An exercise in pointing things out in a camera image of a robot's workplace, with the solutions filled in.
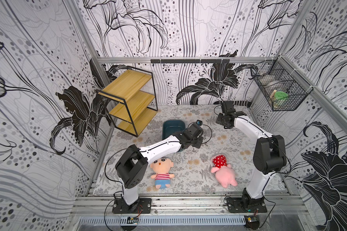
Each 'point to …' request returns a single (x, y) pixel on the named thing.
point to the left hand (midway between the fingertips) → (197, 140)
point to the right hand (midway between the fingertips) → (222, 118)
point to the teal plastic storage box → (169, 127)
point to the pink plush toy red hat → (224, 173)
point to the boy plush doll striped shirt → (162, 166)
